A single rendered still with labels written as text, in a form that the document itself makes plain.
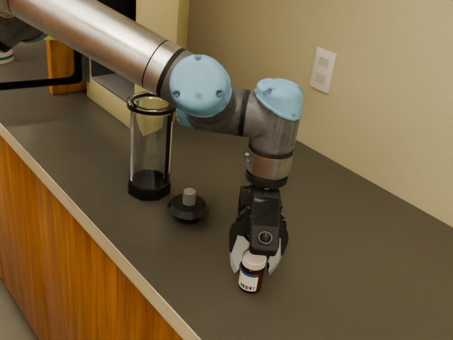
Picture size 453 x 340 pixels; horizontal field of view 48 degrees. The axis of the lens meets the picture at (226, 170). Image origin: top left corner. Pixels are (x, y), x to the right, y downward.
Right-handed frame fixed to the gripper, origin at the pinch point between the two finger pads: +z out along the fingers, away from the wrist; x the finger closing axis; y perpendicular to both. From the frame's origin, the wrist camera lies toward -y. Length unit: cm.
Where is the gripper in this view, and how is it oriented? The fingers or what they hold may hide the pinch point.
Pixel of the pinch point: (253, 270)
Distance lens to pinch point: 95.8
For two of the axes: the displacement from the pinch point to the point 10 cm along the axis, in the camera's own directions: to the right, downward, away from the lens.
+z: -1.0, 8.6, 4.9
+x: -9.9, -0.7, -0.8
